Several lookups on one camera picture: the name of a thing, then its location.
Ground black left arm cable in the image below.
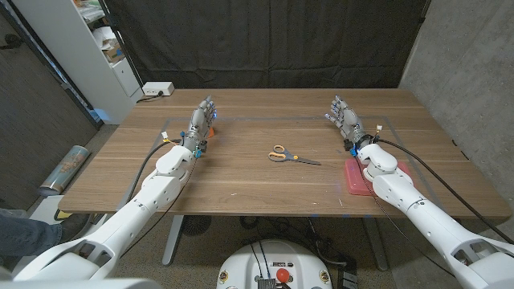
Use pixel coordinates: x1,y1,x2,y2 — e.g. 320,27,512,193
127,138,182,201

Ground black round floor device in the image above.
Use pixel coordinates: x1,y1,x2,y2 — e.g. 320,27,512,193
181,215,213,237

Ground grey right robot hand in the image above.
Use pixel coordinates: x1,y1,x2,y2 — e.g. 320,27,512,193
324,94,374,153

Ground white shelf cabinet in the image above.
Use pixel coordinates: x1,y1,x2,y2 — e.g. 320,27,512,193
11,0,145,125

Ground grey table leg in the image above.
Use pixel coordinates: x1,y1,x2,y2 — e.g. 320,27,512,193
161,215,185,267
362,218,390,272

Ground pink plastic pencil case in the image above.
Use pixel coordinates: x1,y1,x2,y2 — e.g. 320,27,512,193
344,157,413,197

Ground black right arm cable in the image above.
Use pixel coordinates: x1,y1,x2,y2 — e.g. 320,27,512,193
377,138,514,245

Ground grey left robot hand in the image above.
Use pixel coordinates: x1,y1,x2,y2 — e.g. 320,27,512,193
180,95,218,156

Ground cardboard box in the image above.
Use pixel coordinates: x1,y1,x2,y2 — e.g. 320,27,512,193
102,43,125,63

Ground white power strip box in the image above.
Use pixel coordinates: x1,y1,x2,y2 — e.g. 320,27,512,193
141,81,175,97

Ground dark shoe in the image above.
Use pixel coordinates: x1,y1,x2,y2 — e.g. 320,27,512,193
59,213,92,244

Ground orange and grey scissors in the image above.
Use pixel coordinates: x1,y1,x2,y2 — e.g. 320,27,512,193
267,144,322,166

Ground black power brick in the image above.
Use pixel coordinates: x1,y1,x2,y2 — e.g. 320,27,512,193
337,260,359,289

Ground black curtain backdrop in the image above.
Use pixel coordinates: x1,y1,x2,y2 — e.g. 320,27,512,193
103,0,430,90

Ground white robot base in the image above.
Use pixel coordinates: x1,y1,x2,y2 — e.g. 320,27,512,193
216,239,333,289

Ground person leg in jeans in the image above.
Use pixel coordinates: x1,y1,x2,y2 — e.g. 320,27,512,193
0,212,63,258

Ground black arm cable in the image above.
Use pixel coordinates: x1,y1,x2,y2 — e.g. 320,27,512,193
127,138,182,201
377,138,514,245

